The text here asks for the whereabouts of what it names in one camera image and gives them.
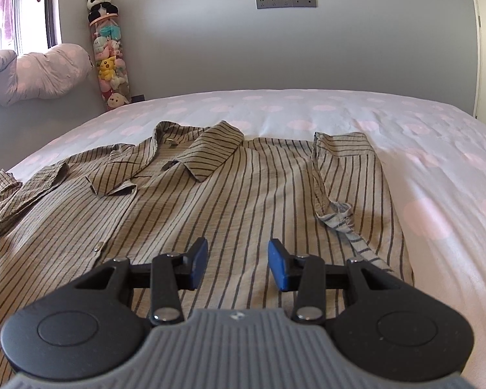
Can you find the small black box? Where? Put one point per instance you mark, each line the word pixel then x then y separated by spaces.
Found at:
pixel 138 98

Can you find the window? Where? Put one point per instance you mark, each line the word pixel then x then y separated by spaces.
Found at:
pixel 24 8

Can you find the clear tube of plush toys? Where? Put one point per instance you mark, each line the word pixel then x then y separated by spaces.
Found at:
pixel 110 69

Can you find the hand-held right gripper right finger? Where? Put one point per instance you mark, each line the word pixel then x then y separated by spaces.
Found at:
pixel 277 265

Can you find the beige striped shirt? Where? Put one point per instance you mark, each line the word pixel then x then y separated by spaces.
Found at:
pixel 247 178

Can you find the pink rolled duvet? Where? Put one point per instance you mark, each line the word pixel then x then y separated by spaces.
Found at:
pixel 44 73

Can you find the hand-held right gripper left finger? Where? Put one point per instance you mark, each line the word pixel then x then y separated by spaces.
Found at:
pixel 198 261

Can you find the grey wall socket panel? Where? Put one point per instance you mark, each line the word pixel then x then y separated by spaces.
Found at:
pixel 286 2

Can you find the panda plush toy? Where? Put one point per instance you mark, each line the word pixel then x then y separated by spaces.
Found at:
pixel 101 4

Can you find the polka dot bed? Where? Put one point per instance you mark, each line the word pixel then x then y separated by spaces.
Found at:
pixel 429 170

